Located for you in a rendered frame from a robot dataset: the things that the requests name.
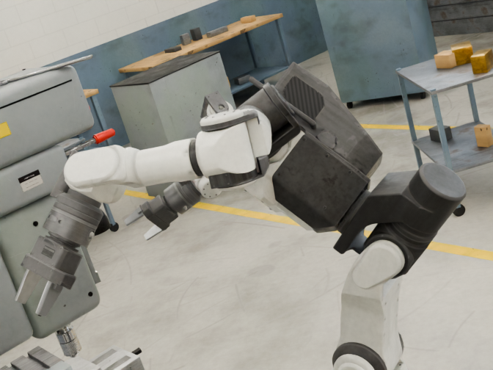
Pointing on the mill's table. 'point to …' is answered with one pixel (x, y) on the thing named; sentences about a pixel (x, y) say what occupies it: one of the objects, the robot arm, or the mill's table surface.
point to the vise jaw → (81, 364)
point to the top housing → (40, 112)
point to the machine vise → (117, 360)
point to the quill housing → (23, 222)
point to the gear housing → (30, 178)
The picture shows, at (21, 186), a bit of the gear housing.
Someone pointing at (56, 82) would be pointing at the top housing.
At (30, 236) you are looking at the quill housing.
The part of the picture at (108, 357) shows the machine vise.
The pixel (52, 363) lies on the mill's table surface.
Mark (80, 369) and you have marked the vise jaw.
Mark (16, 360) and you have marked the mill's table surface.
